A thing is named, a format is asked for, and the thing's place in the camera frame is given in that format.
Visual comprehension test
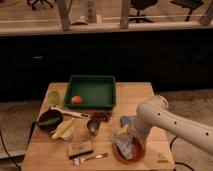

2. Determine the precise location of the green cucumber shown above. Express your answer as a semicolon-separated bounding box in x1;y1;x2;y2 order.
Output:
37;118;60;126

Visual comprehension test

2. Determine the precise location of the dark grape bunch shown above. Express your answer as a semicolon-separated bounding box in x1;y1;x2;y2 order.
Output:
91;111;112;122

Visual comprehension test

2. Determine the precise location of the black cable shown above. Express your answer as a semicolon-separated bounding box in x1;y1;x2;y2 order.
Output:
169;135;196;171
0;120;37;171

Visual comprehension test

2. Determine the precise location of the white handled peeler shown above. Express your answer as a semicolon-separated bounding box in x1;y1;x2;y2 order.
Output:
49;106;90;119

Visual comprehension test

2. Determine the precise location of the small metal cup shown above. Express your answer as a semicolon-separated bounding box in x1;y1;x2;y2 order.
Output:
87;119;100;136

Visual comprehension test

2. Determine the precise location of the green plastic tray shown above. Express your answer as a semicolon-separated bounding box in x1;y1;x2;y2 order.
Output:
64;75;116;110

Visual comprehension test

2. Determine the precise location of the brown black sponge block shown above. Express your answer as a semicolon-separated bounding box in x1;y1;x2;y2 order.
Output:
68;141;94;159

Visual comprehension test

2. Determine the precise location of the orange fruit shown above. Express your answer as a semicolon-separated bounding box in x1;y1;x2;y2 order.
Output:
71;96;83;104

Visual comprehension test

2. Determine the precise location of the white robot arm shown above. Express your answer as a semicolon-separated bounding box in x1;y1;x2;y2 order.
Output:
128;95;213;155

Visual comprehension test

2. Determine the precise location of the red bowl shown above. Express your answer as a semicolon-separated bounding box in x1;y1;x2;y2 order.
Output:
112;139;146;164

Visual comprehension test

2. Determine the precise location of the blue cloth towel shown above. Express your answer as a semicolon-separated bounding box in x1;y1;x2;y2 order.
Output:
112;116;135;160

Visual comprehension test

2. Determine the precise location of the black cable left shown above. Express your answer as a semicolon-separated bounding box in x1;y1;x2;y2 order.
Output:
0;120;37;171

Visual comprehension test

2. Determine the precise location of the metal fork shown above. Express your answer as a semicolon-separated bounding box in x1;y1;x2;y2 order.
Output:
72;153;108;166

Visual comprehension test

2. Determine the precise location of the black cable right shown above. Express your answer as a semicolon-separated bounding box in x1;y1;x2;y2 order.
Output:
169;135;196;171

